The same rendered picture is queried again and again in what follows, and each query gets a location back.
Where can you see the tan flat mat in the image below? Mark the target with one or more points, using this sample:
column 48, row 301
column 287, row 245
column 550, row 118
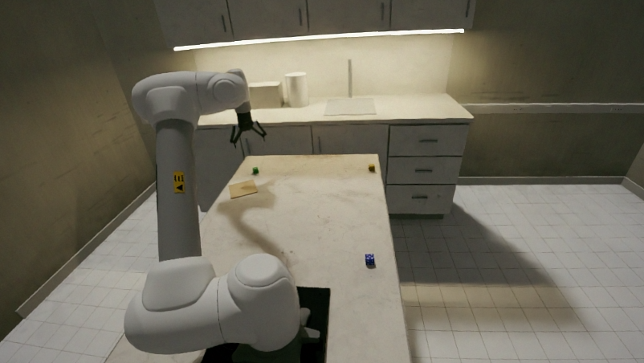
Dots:
column 242, row 189

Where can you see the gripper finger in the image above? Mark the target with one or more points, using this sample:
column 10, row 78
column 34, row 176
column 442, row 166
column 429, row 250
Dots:
column 262, row 135
column 232, row 140

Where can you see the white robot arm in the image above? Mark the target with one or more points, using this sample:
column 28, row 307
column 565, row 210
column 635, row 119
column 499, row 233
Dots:
column 183, row 307

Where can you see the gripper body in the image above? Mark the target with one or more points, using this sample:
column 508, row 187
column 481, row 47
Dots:
column 243, row 119

